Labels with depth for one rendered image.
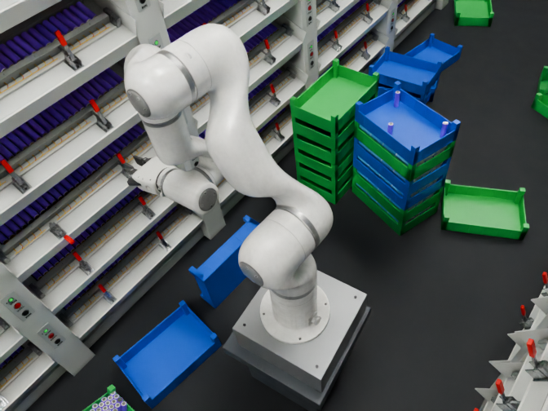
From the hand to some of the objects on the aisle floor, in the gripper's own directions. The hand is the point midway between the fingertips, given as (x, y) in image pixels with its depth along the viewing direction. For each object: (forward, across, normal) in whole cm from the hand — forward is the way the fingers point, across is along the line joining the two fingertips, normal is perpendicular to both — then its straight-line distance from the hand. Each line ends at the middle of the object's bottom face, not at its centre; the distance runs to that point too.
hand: (134, 165), depth 135 cm
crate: (-37, -77, +69) cm, 110 cm away
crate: (-9, +26, +65) cm, 70 cm away
